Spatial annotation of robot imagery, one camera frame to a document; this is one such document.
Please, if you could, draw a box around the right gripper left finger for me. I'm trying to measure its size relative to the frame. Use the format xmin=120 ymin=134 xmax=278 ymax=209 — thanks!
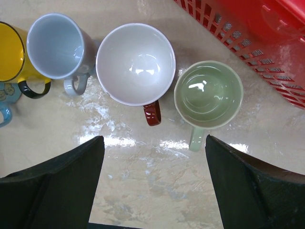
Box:
xmin=0 ymin=136 xmax=105 ymax=229

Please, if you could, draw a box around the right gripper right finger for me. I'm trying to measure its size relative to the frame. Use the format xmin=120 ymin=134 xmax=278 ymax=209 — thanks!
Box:
xmin=205 ymin=135 xmax=305 ymax=229

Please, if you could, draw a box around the pale green mug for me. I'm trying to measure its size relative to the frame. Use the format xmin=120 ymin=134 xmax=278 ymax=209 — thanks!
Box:
xmin=174 ymin=60 xmax=244 ymax=152

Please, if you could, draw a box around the teal rimmed mug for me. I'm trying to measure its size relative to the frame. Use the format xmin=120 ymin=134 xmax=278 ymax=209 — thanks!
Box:
xmin=0 ymin=83 xmax=21 ymax=127

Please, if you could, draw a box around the yellow mug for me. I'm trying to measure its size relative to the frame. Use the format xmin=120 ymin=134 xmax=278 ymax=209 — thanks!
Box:
xmin=0 ymin=21 xmax=51 ymax=99

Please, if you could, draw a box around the pale blue mug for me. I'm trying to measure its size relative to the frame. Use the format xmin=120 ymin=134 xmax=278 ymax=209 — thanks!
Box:
xmin=26 ymin=13 xmax=101 ymax=96

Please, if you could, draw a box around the brown floral mug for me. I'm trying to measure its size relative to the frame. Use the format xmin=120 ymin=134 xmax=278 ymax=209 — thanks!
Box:
xmin=96 ymin=23 xmax=176 ymax=126

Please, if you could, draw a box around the red plastic basket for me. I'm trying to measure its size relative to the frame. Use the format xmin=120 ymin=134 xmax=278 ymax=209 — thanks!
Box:
xmin=176 ymin=0 xmax=305 ymax=108

